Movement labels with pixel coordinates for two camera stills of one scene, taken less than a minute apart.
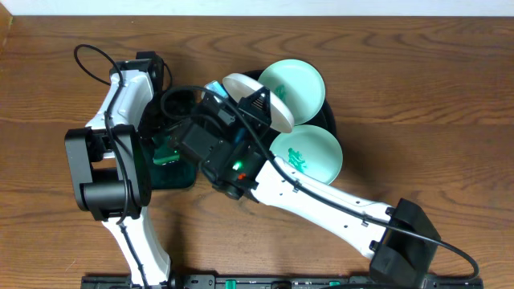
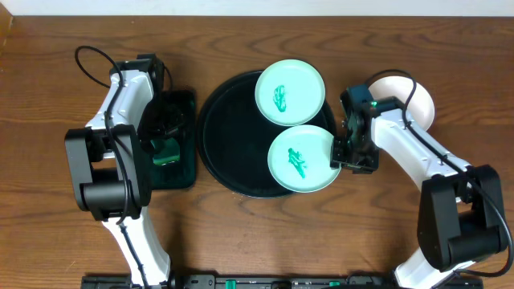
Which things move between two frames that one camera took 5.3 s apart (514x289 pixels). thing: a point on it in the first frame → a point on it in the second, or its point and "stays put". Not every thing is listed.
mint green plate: x=312 y=148 stays put
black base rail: x=236 y=281 stays put
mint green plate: x=298 y=84 stays put
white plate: x=238 y=86 → x=420 y=107
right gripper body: x=242 y=132 → x=356 y=154
